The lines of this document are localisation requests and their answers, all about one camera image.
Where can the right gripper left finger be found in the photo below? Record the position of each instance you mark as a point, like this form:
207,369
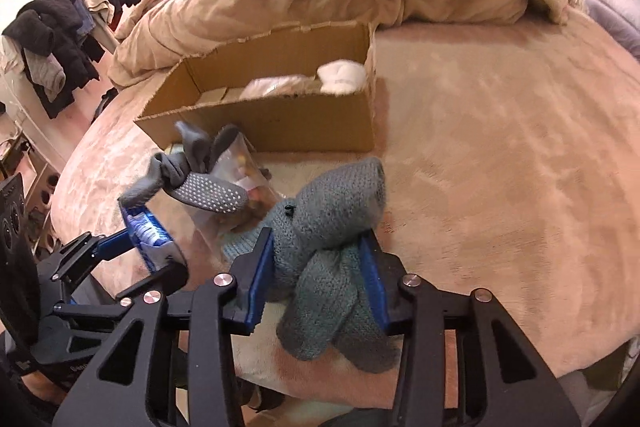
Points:
168,359

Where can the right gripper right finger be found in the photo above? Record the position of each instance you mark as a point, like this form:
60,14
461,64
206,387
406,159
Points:
464,360

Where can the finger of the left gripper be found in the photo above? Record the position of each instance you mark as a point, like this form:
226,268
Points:
171,278
111,247

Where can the blue tissue pack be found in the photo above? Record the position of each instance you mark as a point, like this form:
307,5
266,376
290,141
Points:
153,242

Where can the dark grey dotted socks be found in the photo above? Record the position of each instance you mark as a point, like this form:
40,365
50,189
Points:
188,176

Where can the teal knitted socks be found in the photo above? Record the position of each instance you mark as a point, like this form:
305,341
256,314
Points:
317,266

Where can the clear bag of snacks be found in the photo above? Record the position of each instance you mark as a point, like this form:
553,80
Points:
250,199

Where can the bag of white beads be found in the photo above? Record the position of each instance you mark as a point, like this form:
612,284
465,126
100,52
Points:
288,85

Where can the white socks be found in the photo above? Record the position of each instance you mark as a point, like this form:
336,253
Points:
342,77

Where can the left hand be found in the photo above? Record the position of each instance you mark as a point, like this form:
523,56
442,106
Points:
41,387

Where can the dark clothing on floor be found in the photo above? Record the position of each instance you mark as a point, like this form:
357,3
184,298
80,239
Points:
105,101

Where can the clothes on rack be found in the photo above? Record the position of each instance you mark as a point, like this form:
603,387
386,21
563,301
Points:
57,44

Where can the brown cardboard box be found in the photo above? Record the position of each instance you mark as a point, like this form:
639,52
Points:
206,91

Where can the purple pillow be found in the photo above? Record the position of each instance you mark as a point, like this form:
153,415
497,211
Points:
615,25

